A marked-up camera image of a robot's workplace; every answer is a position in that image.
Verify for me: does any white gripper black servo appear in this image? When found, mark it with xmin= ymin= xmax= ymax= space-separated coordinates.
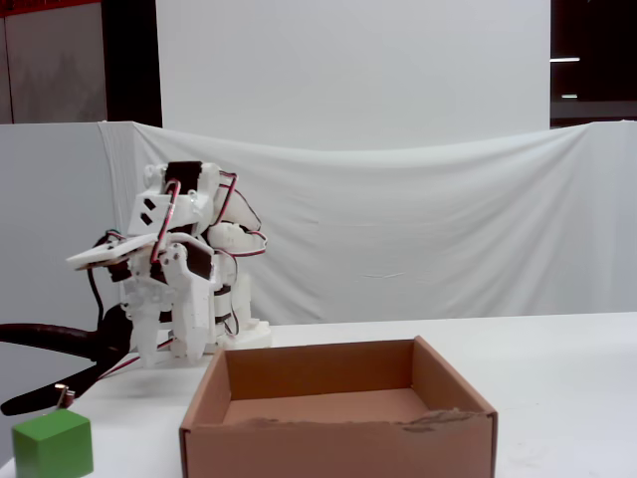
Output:
xmin=118 ymin=233 xmax=221 ymax=369

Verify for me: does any green cube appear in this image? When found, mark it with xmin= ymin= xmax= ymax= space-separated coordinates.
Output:
xmin=10 ymin=408 xmax=96 ymax=478

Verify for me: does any brown cardboard box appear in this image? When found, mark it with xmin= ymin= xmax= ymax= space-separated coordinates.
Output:
xmin=178 ymin=335 xmax=500 ymax=478

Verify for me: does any black table clamp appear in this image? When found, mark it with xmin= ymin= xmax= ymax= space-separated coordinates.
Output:
xmin=0 ymin=303 xmax=139 ymax=417

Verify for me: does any white partition panel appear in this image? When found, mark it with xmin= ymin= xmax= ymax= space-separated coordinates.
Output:
xmin=0 ymin=121 xmax=123 ymax=331

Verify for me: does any white draped cloth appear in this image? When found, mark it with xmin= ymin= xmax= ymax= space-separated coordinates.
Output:
xmin=97 ymin=119 xmax=637 ymax=329

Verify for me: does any grey cabinet door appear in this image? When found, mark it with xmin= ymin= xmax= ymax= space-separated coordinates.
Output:
xmin=0 ymin=0 xmax=108 ymax=125

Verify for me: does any white backdrop screen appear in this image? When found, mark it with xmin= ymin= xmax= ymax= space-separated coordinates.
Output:
xmin=155 ymin=0 xmax=552 ymax=151

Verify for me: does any dark window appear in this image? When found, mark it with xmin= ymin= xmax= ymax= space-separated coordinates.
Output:
xmin=549 ymin=0 xmax=637 ymax=129

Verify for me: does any red white base wire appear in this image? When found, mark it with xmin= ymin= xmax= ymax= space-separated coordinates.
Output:
xmin=97 ymin=339 xmax=176 ymax=382

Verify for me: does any black camera cable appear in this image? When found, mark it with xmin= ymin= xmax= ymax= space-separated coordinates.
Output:
xmin=86 ymin=268 xmax=108 ymax=325

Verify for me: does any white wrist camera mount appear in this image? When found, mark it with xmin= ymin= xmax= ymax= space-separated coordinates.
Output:
xmin=66 ymin=233 xmax=155 ymax=286

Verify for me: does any red black gripper servo wire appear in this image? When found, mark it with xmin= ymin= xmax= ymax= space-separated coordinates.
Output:
xmin=147 ymin=179 xmax=181 ymax=266

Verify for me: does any red black arm servo wire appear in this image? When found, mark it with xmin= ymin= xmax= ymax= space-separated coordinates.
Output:
xmin=212 ymin=170 xmax=271 ymax=259

